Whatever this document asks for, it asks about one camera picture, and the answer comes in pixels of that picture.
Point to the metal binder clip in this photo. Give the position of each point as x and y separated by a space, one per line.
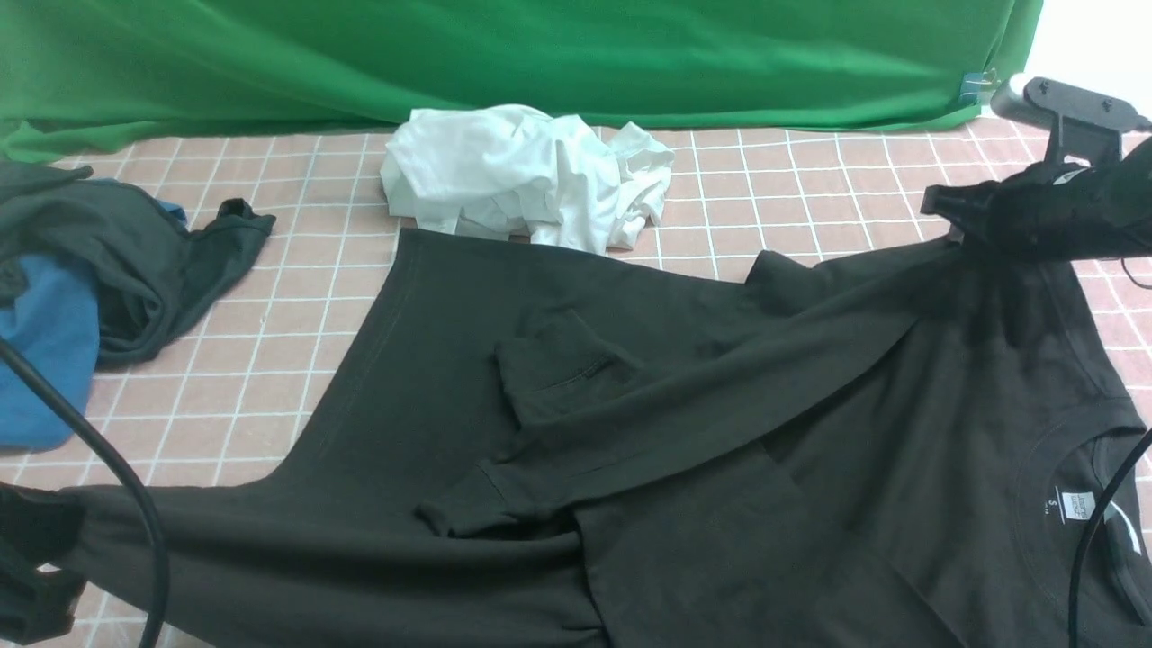
977 88

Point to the white shirt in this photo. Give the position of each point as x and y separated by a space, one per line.
512 171

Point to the dark teal shirt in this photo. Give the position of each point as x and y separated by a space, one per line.
155 278

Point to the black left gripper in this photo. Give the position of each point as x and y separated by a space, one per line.
37 527

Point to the dark gray long-sleeve top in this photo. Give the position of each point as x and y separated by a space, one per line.
531 447

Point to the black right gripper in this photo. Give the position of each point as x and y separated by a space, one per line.
1053 212

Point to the blue t-shirt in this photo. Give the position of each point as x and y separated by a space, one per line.
53 323

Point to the green backdrop cloth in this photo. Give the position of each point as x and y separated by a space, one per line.
100 75

